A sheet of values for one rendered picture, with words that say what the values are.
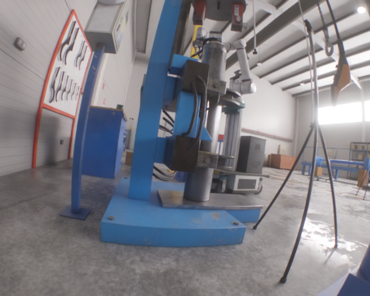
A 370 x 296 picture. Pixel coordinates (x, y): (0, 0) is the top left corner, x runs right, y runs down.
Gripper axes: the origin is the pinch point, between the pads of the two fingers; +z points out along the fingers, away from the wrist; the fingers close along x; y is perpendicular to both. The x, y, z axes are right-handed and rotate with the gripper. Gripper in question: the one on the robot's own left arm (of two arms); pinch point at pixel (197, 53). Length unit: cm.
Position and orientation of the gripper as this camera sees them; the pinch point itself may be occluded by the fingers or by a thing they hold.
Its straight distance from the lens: 195.1
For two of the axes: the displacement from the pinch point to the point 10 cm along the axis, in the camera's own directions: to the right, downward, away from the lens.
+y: -5.3, -0.7, 8.4
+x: -8.3, -1.2, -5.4
